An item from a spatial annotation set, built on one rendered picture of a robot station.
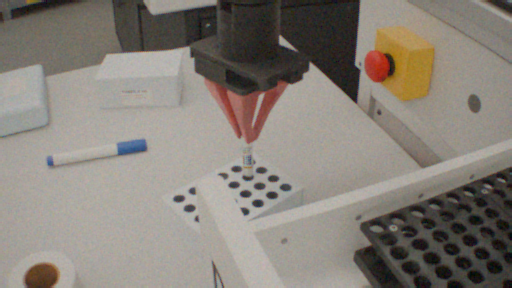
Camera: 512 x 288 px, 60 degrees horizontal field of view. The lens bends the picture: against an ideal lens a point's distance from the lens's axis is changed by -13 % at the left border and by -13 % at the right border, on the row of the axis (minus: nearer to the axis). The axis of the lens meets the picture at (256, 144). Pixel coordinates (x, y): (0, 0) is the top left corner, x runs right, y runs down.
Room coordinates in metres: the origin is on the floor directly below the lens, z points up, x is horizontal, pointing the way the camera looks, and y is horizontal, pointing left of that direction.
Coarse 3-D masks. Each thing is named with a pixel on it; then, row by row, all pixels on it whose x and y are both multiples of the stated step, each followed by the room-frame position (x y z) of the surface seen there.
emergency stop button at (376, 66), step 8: (368, 56) 0.53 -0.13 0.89; (376, 56) 0.52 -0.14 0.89; (384, 56) 0.52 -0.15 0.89; (368, 64) 0.53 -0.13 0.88; (376, 64) 0.52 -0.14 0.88; (384, 64) 0.52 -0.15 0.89; (368, 72) 0.53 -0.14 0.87; (376, 72) 0.52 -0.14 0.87; (384, 72) 0.51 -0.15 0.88; (376, 80) 0.52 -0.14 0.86
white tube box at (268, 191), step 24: (240, 168) 0.44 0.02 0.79; (264, 168) 0.44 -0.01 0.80; (192, 192) 0.40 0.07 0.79; (240, 192) 0.39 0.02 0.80; (264, 192) 0.39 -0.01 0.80; (288, 192) 0.39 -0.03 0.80; (168, 216) 0.37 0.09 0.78; (192, 216) 0.36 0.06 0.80; (264, 216) 0.36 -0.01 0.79; (192, 240) 0.34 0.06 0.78
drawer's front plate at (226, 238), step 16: (208, 192) 0.24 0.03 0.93; (224, 192) 0.24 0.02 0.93; (208, 208) 0.23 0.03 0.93; (224, 208) 0.23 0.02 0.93; (208, 224) 0.23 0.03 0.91; (224, 224) 0.21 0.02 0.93; (240, 224) 0.21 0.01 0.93; (208, 240) 0.24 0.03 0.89; (224, 240) 0.20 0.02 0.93; (240, 240) 0.20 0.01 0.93; (256, 240) 0.20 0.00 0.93; (208, 256) 0.24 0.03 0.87; (224, 256) 0.20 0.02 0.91; (240, 256) 0.19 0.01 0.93; (256, 256) 0.19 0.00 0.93; (208, 272) 0.25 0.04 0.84; (224, 272) 0.21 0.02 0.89; (240, 272) 0.18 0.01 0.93; (256, 272) 0.17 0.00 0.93; (272, 272) 0.17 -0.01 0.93
